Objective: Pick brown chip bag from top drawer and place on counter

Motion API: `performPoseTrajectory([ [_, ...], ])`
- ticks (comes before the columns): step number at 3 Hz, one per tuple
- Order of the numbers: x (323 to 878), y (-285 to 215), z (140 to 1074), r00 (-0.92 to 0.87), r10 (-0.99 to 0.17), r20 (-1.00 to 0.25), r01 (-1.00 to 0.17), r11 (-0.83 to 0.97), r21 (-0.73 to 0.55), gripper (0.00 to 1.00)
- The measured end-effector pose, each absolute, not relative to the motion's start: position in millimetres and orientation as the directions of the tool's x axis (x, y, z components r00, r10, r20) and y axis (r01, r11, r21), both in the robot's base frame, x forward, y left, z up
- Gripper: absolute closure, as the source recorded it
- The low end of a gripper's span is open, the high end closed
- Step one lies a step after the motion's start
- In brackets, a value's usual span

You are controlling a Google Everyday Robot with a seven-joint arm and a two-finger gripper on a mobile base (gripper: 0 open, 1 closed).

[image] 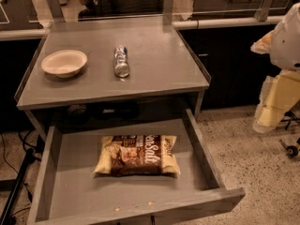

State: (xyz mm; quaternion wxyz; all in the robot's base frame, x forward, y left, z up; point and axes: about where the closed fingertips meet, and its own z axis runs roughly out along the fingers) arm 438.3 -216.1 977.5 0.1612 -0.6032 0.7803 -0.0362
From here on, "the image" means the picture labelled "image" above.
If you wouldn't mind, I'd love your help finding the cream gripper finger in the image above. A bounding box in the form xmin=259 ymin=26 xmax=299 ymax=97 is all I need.
xmin=252 ymin=69 xmax=300 ymax=133
xmin=250 ymin=31 xmax=274 ymax=54

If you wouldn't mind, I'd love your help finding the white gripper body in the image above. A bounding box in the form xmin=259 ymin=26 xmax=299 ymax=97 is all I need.
xmin=270 ymin=3 xmax=300 ymax=71

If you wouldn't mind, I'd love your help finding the brown chip bag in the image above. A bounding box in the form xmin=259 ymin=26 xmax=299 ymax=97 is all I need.
xmin=94 ymin=135 xmax=180 ymax=176

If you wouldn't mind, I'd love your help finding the grey counter cabinet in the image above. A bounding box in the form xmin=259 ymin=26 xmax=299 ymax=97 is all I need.
xmin=17 ymin=25 xmax=209 ymax=137

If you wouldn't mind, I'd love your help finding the open grey top drawer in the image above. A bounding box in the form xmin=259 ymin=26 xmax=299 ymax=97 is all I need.
xmin=27 ymin=110 xmax=245 ymax=225

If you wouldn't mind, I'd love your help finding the wheeled cart base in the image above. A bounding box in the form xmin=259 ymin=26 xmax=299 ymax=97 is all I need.
xmin=278 ymin=110 xmax=300 ymax=158

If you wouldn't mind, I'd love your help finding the silver drink can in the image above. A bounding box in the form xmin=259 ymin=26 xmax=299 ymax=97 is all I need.
xmin=113 ymin=45 xmax=130 ymax=78

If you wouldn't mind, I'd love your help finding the person in dark clothes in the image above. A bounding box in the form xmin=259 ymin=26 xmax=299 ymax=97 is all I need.
xmin=78 ymin=0 xmax=164 ymax=20

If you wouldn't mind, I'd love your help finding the white paper bowl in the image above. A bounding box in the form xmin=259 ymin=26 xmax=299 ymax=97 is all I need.
xmin=41 ymin=50 xmax=87 ymax=78

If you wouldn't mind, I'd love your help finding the black floor pole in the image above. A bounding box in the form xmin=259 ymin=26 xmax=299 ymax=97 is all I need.
xmin=0 ymin=148 xmax=34 ymax=225

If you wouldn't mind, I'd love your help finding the white horizontal rail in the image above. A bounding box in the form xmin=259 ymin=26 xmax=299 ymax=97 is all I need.
xmin=0 ymin=16 xmax=282 ymax=41

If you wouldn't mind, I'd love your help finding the black floor cable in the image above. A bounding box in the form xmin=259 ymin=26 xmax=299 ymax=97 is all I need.
xmin=0 ymin=131 xmax=34 ymax=204

